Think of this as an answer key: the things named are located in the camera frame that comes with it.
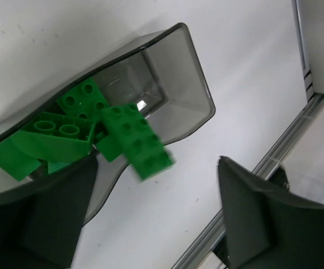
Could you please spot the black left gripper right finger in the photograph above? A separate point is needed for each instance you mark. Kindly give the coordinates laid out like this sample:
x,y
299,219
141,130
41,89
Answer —
x,y
267,226

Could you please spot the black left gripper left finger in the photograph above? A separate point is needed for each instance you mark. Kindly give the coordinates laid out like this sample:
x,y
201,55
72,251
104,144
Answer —
x,y
40,223

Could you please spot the green curved lego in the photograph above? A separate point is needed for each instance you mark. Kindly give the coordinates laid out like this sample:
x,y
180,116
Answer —
x,y
50,137

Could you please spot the green L-shaped lego plate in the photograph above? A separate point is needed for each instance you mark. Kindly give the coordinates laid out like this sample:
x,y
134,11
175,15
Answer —
x,y
128,133

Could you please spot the dark grey translucent container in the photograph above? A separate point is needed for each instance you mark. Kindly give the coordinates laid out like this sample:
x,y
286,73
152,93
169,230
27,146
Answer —
x,y
159,72

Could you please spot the green 2x2 lego brick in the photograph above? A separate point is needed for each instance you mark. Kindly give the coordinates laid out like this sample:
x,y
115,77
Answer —
x,y
83,101

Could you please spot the aluminium front rail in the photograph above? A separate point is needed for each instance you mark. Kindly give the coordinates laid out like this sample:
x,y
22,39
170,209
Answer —
x,y
295,163

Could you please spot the aluminium side rail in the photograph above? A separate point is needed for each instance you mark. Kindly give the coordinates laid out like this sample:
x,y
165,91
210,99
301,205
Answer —
x,y
306,66

